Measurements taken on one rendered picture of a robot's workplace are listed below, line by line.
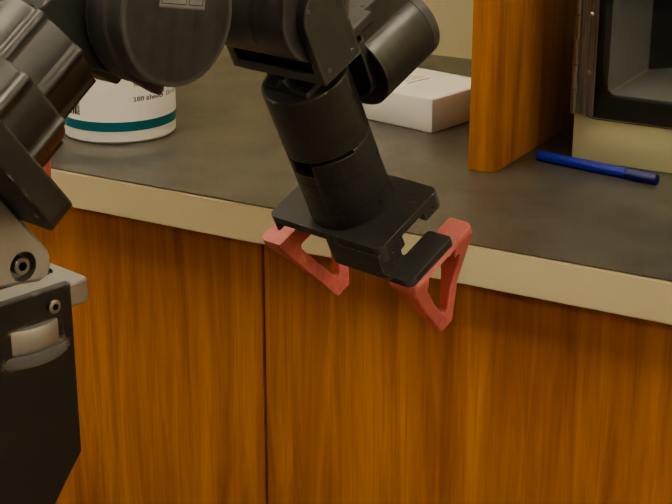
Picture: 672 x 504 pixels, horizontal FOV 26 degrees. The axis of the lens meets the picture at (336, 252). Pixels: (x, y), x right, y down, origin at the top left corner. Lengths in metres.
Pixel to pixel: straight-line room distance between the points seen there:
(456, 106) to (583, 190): 0.27
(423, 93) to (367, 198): 0.75
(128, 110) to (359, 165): 0.72
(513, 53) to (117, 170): 0.43
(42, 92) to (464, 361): 0.74
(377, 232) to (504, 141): 0.60
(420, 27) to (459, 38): 1.13
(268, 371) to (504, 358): 0.27
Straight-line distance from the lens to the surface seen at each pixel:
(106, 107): 1.62
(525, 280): 1.30
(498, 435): 1.40
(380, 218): 0.95
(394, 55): 0.94
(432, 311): 0.98
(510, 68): 1.52
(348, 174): 0.93
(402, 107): 1.68
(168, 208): 1.48
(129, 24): 0.75
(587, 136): 1.57
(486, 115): 1.51
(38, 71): 0.74
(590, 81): 1.54
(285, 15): 0.85
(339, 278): 1.06
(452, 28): 2.09
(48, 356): 0.93
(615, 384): 1.34
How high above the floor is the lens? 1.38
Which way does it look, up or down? 20 degrees down
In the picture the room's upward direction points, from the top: straight up
